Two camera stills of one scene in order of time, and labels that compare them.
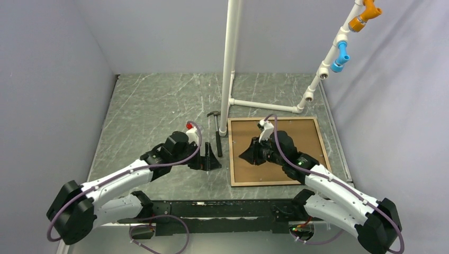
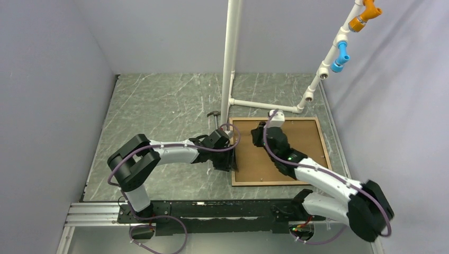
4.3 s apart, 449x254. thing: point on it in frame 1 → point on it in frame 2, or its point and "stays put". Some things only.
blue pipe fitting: (338, 65) stays put
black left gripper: (211, 162) → (229, 163)
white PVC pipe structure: (227, 98) stays put
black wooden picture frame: (305, 133) stays put
